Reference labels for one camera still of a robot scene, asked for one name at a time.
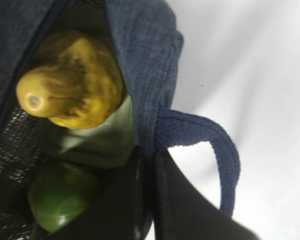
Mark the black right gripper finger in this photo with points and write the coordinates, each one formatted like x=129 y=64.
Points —
x=182 y=213

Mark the yellow squash toy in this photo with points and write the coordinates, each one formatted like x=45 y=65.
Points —
x=73 y=80

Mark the green cucumber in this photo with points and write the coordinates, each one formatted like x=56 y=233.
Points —
x=60 y=193

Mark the dark blue fabric lunch bag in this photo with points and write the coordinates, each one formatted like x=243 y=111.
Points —
x=146 y=44

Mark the green lidded glass container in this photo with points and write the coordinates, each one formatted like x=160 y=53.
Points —
x=106 y=146

